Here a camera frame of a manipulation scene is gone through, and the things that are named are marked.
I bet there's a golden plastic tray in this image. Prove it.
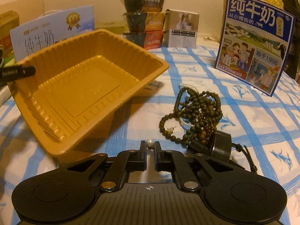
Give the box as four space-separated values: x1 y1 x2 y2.
8 29 169 157

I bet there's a light blue milk carton box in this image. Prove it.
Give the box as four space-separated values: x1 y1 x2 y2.
10 6 95 61

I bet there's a brown cardboard box left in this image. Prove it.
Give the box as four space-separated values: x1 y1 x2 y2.
0 10 20 59

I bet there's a blue white checkered bedsheet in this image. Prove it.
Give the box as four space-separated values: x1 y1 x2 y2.
1 46 299 224

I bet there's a bottom black instant food bowl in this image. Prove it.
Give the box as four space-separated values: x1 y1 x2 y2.
123 30 164 50

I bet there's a black instant food bowl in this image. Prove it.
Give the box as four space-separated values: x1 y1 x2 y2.
123 30 164 50
121 0 165 12
123 12 166 32

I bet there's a small white product box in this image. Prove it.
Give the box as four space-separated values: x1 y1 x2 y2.
164 9 199 49

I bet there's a middle black instant food bowl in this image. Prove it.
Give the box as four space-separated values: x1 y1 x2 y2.
123 12 166 32

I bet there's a top black instant food bowl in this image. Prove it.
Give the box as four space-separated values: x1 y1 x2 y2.
121 0 165 12

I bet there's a dark blue milk carton box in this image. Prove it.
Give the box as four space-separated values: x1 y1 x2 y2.
214 0 291 96

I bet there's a brown amber bead bracelet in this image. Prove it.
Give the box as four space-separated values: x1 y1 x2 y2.
198 123 218 144

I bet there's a black cylindrical cap with cord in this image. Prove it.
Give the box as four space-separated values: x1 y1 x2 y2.
187 130 258 174

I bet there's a dark green bead necklace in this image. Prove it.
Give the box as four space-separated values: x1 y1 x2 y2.
159 85 223 147

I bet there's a clear pearl bracelet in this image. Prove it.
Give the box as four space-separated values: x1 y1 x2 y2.
178 82 199 127

